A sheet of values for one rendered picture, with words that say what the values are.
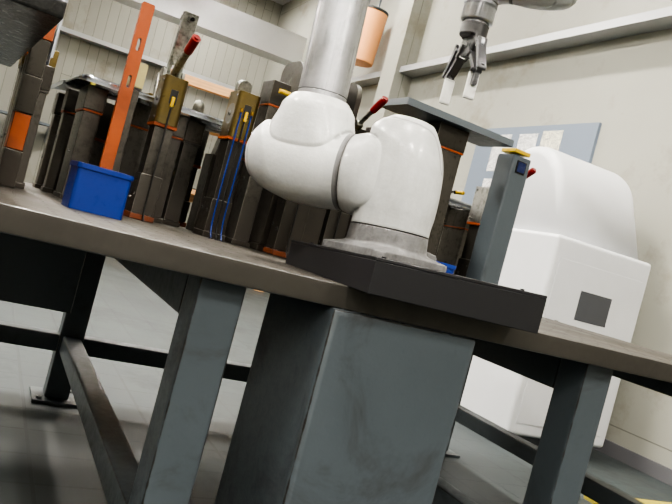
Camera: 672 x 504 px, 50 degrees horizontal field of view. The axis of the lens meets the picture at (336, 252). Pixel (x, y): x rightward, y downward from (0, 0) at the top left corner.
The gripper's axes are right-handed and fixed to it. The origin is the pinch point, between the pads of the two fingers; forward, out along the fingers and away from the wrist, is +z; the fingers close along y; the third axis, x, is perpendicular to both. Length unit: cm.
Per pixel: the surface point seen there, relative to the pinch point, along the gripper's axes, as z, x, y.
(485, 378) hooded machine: 95, -134, 158
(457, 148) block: 13.3, -3.1, -2.2
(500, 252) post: 36.6, -27.1, 2.8
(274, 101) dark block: 16.0, 47.2, 0.9
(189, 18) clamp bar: 3, 72, 3
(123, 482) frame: 100, 65, -40
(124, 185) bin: 46, 78, -29
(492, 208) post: 25.0, -22.2, 5.0
